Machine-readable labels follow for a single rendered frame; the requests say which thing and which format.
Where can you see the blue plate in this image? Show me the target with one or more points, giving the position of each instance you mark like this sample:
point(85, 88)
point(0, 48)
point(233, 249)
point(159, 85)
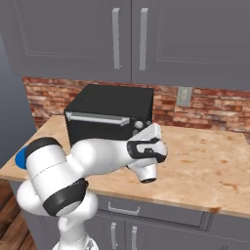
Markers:
point(20, 158)

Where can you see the grey drawer front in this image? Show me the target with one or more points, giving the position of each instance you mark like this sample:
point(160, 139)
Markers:
point(162, 211)

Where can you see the grey wall socket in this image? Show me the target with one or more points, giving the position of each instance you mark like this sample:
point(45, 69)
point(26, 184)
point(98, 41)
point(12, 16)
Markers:
point(184, 96)

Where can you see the silver toaster oven knob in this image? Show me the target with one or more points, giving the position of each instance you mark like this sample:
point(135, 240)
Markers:
point(135, 133)
point(139, 124)
point(148, 123)

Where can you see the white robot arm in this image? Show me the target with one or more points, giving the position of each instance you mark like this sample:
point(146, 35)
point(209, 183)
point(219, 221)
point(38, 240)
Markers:
point(62, 169)

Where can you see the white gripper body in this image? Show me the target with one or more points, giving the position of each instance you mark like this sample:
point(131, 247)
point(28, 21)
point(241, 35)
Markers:
point(148, 132)

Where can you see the black toaster oven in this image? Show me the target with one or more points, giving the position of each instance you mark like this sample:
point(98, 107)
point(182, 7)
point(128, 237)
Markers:
point(110, 101)

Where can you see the grey wall cupboard door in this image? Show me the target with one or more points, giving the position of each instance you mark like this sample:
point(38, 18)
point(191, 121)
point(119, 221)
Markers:
point(65, 35)
point(198, 39)

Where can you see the black toaster oven door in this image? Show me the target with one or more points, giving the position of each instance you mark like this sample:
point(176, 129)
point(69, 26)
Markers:
point(97, 132)

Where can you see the grey base cupboard door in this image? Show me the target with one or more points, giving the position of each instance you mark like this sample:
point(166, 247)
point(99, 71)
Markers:
point(40, 231)
point(102, 234)
point(182, 239)

